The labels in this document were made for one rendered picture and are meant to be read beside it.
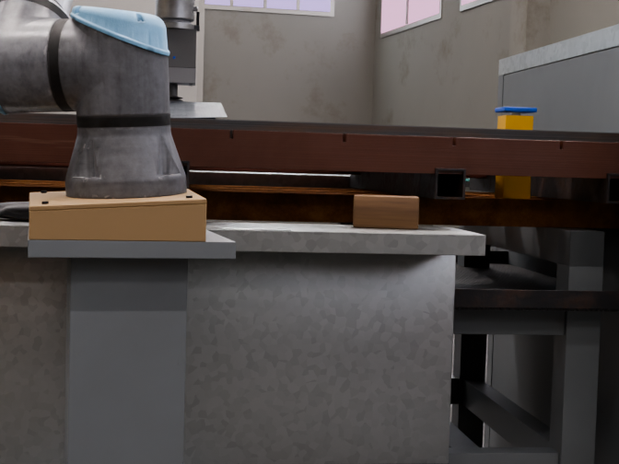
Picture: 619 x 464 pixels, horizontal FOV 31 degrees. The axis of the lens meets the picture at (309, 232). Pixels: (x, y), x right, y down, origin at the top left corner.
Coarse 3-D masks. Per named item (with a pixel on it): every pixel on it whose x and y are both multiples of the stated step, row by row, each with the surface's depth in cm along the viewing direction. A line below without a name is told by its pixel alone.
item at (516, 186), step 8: (504, 120) 200; (512, 120) 199; (520, 120) 199; (528, 120) 200; (504, 128) 200; (512, 128) 199; (520, 128) 200; (528, 128) 200; (496, 176) 204; (504, 176) 200; (512, 176) 200; (520, 176) 200; (496, 184) 204; (504, 184) 200; (512, 184) 200; (520, 184) 200; (528, 184) 200; (496, 192) 204; (504, 192) 200; (512, 192) 200; (520, 192) 200; (528, 192) 200
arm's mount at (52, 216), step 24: (48, 192) 145; (192, 192) 140; (48, 216) 127; (72, 216) 128; (96, 216) 129; (120, 216) 129; (144, 216) 130; (168, 216) 131; (192, 216) 131; (120, 240) 130; (144, 240) 130; (168, 240) 131; (192, 240) 132
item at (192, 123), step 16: (192, 128) 180; (208, 128) 180; (224, 128) 180; (240, 128) 181; (256, 128) 181; (272, 128) 181; (288, 128) 182; (304, 128) 182; (320, 128) 182; (336, 128) 183; (352, 128) 183; (368, 128) 183; (384, 128) 184; (400, 128) 184; (416, 128) 184; (432, 128) 185; (448, 128) 185; (464, 128) 185
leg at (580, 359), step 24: (600, 240) 190; (576, 264) 190; (600, 264) 191; (576, 288) 190; (600, 288) 191; (576, 312) 191; (600, 312) 191; (576, 336) 191; (576, 360) 191; (552, 384) 197; (576, 384) 191; (552, 408) 197; (576, 408) 192; (552, 432) 197; (576, 432) 192; (576, 456) 192
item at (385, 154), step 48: (0, 144) 172; (48, 144) 173; (192, 144) 175; (240, 144) 176; (288, 144) 177; (336, 144) 178; (384, 144) 179; (432, 144) 180; (480, 144) 181; (528, 144) 182; (576, 144) 183
